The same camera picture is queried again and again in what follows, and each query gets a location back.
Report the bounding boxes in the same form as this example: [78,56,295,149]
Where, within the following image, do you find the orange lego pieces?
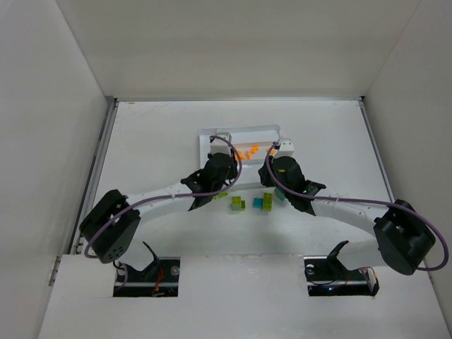
[234,143,270,161]

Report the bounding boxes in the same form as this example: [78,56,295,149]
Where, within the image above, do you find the white divided tray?
[199,125,282,190]

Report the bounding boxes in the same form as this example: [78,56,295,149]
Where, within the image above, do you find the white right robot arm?
[258,156,436,275]

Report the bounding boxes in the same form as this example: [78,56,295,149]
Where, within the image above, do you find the teal and green duplo stack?
[274,187,286,201]

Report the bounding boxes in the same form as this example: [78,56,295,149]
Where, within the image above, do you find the green duplo brick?
[261,192,273,212]

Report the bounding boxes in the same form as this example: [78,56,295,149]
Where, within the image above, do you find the green duplo stack blue stripe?
[231,196,246,211]

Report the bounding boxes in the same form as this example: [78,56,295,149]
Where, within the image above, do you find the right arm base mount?
[304,256,380,297]

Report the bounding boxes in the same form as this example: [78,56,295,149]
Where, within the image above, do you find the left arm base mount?
[113,257,181,298]

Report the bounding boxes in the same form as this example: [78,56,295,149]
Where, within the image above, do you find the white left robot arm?
[80,153,242,272]

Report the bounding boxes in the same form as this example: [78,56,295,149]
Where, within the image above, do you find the small green lego pieces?
[212,191,228,200]

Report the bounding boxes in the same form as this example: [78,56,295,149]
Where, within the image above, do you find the teal duplo brick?
[252,198,263,210]

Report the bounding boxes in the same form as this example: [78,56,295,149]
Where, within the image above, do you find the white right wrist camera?
[273,138,295,158]

